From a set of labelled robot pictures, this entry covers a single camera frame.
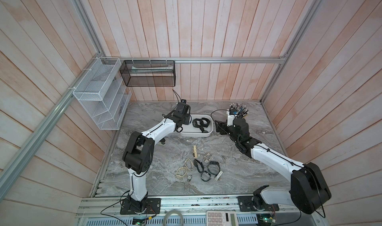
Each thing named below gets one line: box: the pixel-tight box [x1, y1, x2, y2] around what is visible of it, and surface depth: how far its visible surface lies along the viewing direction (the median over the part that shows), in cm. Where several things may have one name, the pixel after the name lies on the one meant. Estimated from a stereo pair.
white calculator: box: [205, 210, 239, 226], surface depth 70 cm
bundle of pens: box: [229, 103, 249, 119], surface depth 94 cm
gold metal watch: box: [203, 152, 211, 163], surface depth 92 cm
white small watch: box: [213, 170, 223, 182], surface depth 81 cm
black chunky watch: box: [191, 118, 203, 128], surface depth 106 cm
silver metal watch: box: [184, 174, 193, 189], surface depth 83 cm
